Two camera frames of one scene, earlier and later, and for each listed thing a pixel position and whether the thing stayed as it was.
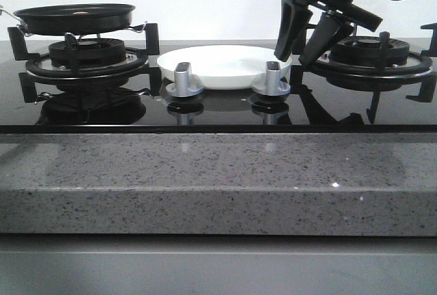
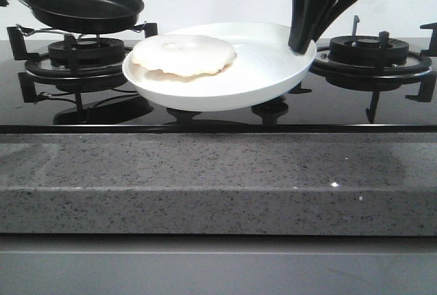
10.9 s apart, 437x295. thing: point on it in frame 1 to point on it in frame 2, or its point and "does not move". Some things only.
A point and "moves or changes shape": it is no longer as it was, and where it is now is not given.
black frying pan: x=75 y=19 moves or changes shape
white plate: x=222 y=67 moves or changes shape
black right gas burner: x=365 y=50 does not move
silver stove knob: x=274 y=87 to x=276 y=103
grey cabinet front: x=209 y=264 does not move
